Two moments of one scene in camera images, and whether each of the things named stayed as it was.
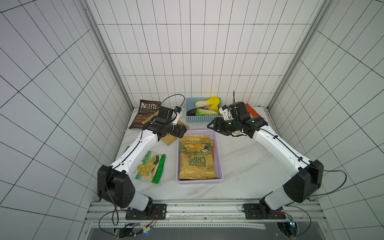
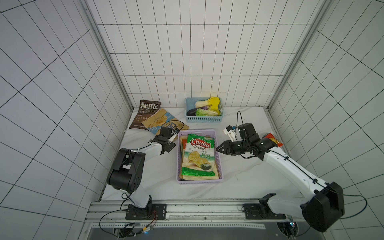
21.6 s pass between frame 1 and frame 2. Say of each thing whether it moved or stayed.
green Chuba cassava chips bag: moved
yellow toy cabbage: stayed
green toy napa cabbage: stayed
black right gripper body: moved
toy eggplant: stayed
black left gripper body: moved
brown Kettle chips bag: stayed
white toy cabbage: stayed
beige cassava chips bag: moved
